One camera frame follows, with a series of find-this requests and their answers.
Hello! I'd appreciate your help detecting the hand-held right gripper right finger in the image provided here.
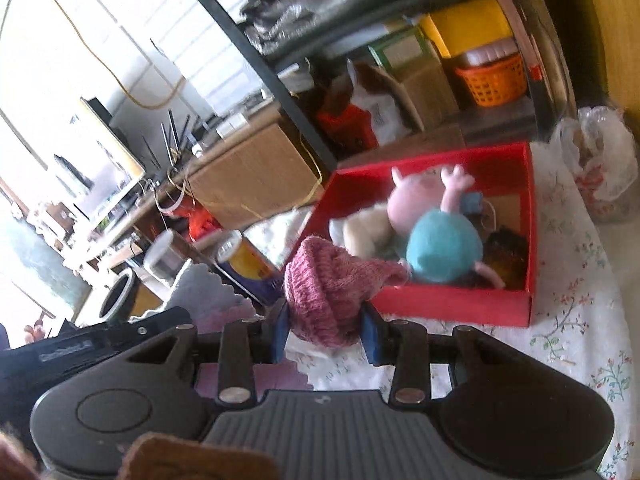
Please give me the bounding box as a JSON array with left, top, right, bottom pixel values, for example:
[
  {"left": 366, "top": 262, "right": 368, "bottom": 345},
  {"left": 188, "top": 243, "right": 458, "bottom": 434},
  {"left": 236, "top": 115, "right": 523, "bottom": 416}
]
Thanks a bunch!
[{"left": 361, "top": 302, "right": 506, "bottom": 406}]

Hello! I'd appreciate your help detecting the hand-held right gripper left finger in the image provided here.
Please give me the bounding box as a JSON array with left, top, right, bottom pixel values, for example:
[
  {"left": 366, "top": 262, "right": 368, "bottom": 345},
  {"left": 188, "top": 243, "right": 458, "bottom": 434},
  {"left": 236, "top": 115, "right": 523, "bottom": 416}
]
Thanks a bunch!
[{"left": 120, "top": 300, "right": 292, "bottom": 405}]

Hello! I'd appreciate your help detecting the pink knitted hat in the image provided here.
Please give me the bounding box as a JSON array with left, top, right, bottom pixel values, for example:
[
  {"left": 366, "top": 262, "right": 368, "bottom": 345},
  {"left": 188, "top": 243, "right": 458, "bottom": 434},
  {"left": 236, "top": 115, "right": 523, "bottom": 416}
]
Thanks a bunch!
[{"left": 283, "top": 237, "right": 408, "bottom": 347}]

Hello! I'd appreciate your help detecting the red cardboard box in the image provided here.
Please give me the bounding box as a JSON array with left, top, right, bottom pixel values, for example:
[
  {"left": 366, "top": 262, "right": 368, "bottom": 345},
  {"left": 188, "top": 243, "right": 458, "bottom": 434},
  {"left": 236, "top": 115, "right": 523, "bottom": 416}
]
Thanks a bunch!
[{"left": 295, "top": 141, "right": 538, "bottom": 328}]

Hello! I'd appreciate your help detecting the cream plush bear purple outfit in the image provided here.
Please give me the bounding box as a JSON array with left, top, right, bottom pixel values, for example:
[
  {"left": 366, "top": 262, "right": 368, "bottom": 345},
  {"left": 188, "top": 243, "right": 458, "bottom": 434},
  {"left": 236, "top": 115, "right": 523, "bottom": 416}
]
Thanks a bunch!
[{"left": 329, "top": 207, "right": 401, "bottom": 261}]

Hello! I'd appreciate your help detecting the pink pig plush teal body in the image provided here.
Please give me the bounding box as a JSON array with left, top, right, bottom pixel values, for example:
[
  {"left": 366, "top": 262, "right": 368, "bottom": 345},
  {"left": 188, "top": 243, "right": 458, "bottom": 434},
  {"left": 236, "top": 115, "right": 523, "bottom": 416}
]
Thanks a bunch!
[{"left": 387, "top": 165, "right": 506, "bottom": 288}]

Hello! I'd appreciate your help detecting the dark brown soft item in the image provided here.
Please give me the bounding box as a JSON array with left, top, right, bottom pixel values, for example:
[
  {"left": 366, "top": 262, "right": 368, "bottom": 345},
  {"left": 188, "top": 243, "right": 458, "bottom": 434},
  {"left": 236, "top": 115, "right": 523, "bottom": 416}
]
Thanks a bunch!
[{"left": 462, "top": 227, "right": 531, "bottom": 291}]

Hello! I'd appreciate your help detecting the pink scalloped cloth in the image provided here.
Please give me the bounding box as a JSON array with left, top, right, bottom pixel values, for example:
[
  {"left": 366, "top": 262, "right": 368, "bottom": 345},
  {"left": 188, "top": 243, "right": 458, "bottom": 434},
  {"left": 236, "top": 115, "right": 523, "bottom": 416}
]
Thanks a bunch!
[{"left": 192, "top": 310, "right": 313, "bottom": 396}]

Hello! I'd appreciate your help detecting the yellow trash bin black rim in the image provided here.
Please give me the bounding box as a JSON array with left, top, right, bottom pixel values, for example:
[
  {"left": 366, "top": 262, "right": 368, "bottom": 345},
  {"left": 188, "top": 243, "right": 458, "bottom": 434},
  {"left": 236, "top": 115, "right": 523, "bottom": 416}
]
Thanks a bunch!
[{"left": 99, "top": 267, "right": 166, "bottom": 321}]

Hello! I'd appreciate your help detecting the purple and yellow can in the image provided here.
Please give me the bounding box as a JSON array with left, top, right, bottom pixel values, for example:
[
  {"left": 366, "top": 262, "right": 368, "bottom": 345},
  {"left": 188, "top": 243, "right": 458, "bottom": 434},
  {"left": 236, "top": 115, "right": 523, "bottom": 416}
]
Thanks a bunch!
[{"left": 216, "top": 230, "right": 282, "bottom": 303}]

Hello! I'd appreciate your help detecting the white scalloped cloth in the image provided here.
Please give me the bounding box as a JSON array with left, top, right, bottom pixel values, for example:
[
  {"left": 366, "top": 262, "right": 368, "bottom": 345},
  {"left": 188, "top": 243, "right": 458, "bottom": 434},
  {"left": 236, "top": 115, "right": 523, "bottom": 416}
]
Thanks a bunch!
[{"left": 130, "top": 259, "right": 253, "bottom": 321}]

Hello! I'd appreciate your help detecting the stainless steel thermos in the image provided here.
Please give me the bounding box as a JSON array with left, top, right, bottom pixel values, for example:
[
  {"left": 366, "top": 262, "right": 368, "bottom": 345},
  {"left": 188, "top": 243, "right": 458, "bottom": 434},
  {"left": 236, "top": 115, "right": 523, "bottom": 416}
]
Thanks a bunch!
[{"left": 144, "top": 230, "right": 193, "bottom": 286}]

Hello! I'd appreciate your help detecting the brown felt cloth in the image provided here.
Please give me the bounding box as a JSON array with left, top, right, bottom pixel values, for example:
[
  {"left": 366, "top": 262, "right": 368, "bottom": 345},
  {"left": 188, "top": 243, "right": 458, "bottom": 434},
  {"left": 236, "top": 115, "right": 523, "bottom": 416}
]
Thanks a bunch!
[{"left": 120, "top": 434, "right": 281, "bottom": 480}]

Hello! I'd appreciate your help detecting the flat screen monitor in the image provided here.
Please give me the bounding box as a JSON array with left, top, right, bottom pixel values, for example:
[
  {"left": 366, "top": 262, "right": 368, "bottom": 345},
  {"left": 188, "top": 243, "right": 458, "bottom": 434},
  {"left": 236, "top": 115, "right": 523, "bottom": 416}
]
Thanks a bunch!
[{"left": 50, "top": 97, "right": 148, "bottom": 221}]

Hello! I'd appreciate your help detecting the floral tablecloth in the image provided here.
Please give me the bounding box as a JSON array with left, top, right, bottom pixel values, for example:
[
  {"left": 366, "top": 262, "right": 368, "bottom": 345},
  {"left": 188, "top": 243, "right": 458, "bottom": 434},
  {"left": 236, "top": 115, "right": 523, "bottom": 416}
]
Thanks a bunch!
[{"left": 240, "top": 140, "right": 640, "bottom": 480}]

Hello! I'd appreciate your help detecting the red plastic bag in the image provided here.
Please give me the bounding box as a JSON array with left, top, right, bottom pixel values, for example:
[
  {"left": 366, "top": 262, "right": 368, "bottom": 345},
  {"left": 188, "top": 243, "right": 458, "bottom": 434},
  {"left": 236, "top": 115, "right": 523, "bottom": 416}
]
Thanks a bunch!
[{"left": 315, "top": 72, "right": 378, "bottom": 151}]

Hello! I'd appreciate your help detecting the white plastic bag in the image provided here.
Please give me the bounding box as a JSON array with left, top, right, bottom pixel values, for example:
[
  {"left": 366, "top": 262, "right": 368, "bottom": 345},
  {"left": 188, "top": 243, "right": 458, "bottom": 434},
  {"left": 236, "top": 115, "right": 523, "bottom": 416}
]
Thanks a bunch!
[{"left": 347, "top": 57, "right": 411, "bottom": 143}]

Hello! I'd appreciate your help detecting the black router with antennas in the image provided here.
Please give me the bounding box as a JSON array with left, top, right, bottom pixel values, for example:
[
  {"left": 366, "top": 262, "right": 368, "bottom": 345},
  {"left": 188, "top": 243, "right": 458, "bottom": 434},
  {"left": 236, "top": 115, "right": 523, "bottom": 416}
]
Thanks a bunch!
[{"left": 142, "top": 107, "right": 211, "bottom": 171}]

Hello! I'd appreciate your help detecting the brown cardboard box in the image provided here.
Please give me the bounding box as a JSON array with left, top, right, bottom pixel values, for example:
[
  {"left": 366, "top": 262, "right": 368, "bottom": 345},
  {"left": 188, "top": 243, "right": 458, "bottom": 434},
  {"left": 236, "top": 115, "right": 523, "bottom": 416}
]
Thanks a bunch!
[{"left": 370, "top": 55, "right": 461, "bottom": 131}]

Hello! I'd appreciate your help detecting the black shelf rack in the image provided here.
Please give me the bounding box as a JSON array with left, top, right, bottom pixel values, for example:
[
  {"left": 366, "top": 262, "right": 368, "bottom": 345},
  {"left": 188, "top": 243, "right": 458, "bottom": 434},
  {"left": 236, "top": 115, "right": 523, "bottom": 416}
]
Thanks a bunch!
[{"left": 165, "top": 0, "right": 576, "bottom": 171}]

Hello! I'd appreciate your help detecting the orange plastic basket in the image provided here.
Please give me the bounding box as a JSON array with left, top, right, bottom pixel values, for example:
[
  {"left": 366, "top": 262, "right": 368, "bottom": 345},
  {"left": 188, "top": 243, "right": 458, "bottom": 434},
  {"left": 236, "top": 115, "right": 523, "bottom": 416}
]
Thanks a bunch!
[{"left": 455, "top": 52, "right": 528, "bottom": 107}]

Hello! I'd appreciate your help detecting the green and white box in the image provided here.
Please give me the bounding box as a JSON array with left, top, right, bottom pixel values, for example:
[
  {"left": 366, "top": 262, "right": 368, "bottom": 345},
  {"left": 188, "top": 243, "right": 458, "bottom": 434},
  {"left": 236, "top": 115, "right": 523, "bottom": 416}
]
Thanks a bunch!
[{"left": 367, "top": 27, "right": 436, "bottom": 68}]

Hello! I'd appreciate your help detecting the clear plastic bag with snacks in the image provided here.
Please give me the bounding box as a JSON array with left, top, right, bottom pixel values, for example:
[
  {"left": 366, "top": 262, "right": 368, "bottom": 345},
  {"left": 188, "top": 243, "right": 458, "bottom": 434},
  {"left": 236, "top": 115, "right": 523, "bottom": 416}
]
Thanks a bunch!
[{"left": 557, "top": 106, "right": 640, "bottom": 223}]

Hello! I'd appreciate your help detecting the yellow box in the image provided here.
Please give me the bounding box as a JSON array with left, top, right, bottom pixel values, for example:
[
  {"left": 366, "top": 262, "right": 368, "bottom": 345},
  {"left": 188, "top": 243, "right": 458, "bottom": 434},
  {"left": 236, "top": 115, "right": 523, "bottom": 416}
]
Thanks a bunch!
[{"left": 417, "top": 0, "right": 516, "bottom": 58}]

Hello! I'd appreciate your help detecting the wooden cabinet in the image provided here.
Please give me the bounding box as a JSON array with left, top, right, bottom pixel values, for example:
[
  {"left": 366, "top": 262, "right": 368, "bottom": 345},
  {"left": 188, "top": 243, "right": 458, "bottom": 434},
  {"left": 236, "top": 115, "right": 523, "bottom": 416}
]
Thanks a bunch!
[{"left": 575, "top": 0, "right": 640, "bottom": 126}]

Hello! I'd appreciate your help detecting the yellow cable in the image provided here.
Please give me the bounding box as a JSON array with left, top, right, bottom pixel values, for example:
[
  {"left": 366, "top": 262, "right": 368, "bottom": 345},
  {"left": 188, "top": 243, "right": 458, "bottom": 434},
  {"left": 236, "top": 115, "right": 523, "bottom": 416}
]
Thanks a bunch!
[{"left": 30, "top": 0, "right": 188, "bottom": 111}]

